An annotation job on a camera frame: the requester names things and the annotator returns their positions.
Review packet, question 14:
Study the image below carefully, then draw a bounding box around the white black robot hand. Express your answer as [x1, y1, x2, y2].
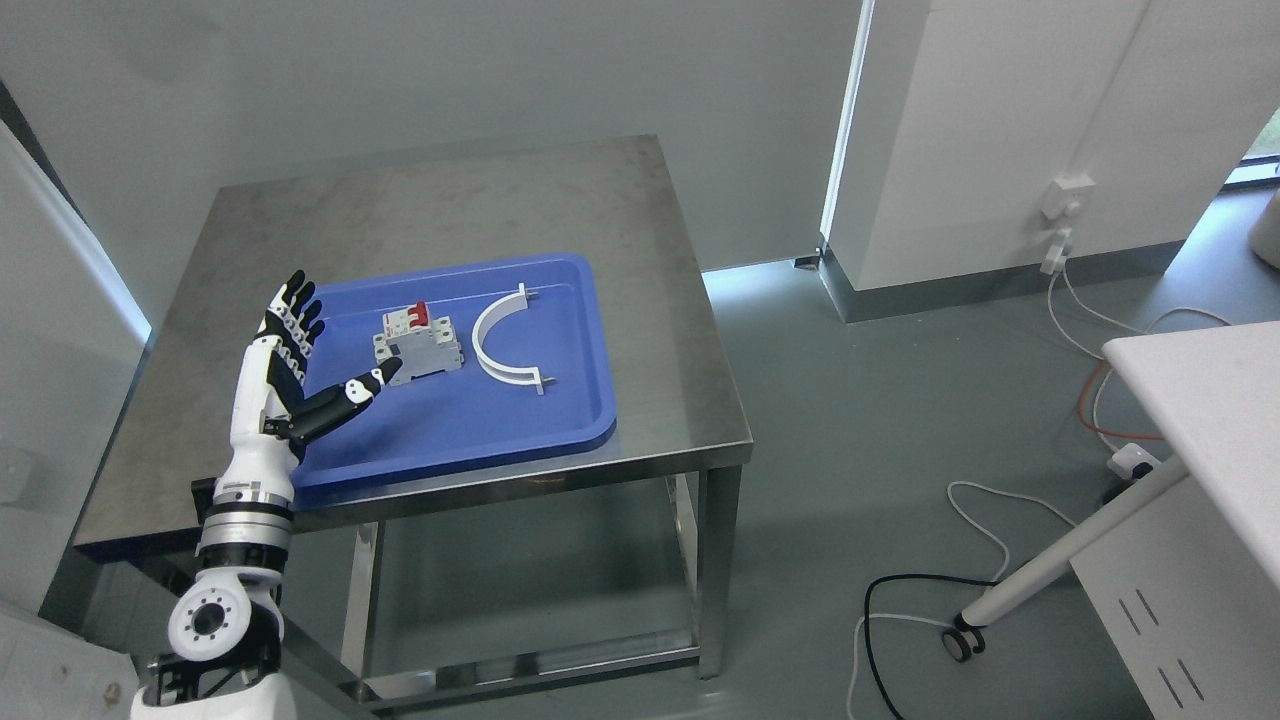
[212, 270, 403, 500]

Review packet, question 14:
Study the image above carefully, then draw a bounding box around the grey circuit breaker red switch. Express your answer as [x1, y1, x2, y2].
[372, 300, 465, 386]

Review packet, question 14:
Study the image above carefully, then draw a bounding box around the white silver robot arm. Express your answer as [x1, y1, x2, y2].
[129, 478, 298, 719]

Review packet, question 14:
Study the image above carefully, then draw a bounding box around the blue plastic tray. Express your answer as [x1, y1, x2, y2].
[293, 252, 618, 509]

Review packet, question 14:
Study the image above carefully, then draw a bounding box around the stainless steel table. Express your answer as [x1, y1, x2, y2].
[73, 136, 753, 719]

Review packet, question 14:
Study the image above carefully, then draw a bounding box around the white power strip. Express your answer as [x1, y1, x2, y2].
[1106, 443, 1162, 483]

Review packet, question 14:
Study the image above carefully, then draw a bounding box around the white perforated cabinet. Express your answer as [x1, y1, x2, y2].
[1071, 479, 1279, 719]

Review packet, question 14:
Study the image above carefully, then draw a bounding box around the white rolling table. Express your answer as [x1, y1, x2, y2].
[942, 322, 1277, 664]

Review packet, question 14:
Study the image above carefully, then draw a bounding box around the white curved plastic bracket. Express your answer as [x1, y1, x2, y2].
[470, 282, 556, 397]

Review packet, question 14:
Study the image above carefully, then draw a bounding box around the black cable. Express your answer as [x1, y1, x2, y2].
[864, 573, 1001, 720]

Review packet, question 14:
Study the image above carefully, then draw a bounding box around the white floor cable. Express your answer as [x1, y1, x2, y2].
[846, 480, 1079, 720]

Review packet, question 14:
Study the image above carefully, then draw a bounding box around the white wall plug adapter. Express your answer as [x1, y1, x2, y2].
[1039, 227, 1073, 277]

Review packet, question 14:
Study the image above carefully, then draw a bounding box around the orange cable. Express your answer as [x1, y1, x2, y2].
[1078, 360, 1167, 443]

